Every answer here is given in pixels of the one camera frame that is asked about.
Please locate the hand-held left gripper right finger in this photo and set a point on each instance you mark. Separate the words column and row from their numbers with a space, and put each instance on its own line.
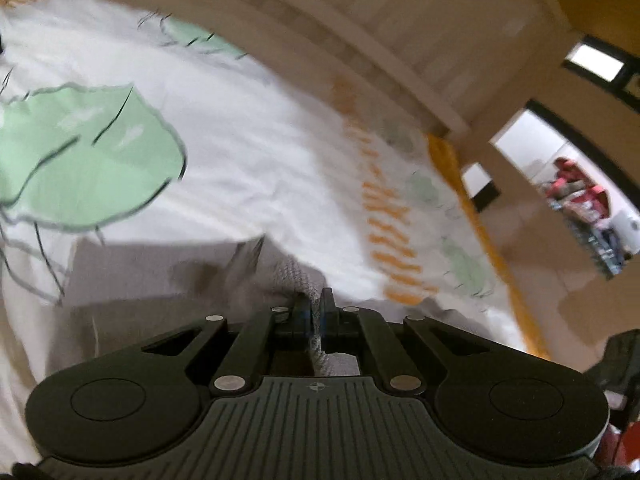
column 385, row 347

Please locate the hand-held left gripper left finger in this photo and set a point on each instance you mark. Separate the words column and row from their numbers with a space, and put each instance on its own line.
column 250, row 347

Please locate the grey hoodie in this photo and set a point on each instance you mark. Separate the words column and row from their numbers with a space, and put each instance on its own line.
column 150, row 280

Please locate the pile of colourful clothes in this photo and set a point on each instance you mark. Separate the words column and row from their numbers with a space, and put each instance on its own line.
column 585, row 210

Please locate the yellow bed sheet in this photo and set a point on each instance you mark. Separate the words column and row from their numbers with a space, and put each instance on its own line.
column 480, row 230

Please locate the white leaf printed blanket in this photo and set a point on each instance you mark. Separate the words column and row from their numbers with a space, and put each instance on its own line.
column 250, row 150

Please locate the wooden bed frame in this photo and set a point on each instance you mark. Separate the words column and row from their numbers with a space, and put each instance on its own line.
column 400, row 25

